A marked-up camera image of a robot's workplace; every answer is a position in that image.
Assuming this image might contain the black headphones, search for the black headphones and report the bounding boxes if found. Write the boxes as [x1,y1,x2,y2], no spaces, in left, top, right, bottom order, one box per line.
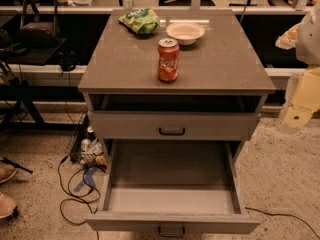
[58,51,77,72]

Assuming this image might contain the tan shoe lower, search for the tan shoe lower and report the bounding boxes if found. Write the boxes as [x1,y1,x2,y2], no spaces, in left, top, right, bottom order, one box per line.
[0,192,17,220]

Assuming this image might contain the white bowl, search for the white bowl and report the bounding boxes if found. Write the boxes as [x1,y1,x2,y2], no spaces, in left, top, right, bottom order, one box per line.
[166,22,205,46]

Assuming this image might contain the black floor cable right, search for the black floor cable right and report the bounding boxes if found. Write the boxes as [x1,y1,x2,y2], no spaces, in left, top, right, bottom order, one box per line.
[245,206,320,240]

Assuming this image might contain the orange soda can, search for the orange soda can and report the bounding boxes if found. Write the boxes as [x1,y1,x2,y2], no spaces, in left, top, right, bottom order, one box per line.
[158,38,180,83]

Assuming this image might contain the black bag on shelf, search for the black bag on shelf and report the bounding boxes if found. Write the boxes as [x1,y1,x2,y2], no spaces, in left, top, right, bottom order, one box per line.
[17,0,59,48]

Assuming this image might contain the open grey middle drawer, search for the open grey middle drawer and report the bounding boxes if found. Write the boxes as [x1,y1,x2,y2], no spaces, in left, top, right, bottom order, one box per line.
[86,140,260,237]

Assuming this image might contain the tan shoe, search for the tan shoe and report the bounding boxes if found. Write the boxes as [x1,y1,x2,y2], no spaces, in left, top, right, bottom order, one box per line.
[0,192,17,220]
[0,165,18,184]

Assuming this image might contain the green chip bag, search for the green chip bag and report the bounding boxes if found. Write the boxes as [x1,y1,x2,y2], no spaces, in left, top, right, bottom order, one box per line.
[118,8,160,34]

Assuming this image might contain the pile of bottles and snacks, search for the pile of bottles and snacks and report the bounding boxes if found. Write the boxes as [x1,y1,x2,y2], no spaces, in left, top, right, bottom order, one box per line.
[80,126,107,167]

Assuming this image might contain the grey drawer cabinet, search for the grey drawer cabinet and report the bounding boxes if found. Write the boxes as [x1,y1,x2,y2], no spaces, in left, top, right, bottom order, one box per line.
[79,9,275,158]

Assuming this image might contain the tan shoe upper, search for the tan shoe upper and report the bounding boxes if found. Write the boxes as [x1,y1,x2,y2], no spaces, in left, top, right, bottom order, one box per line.
[0,165,18,184]

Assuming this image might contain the black floor cable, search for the black floor cable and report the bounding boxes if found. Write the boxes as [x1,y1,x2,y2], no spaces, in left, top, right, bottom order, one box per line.
[245,206,320,240]
[57,154,102,240]

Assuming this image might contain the black floor cable left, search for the black floor cable left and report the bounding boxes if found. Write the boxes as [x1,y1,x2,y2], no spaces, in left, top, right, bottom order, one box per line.
[57,154,102,240]

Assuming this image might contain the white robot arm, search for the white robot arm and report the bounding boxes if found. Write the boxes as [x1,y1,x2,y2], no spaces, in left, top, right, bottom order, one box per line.
[276,6,320,134]

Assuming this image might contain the closed grey top drawer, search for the closed grey top drawer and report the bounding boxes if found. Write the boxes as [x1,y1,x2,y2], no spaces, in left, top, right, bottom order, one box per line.
[88,111,260,141]

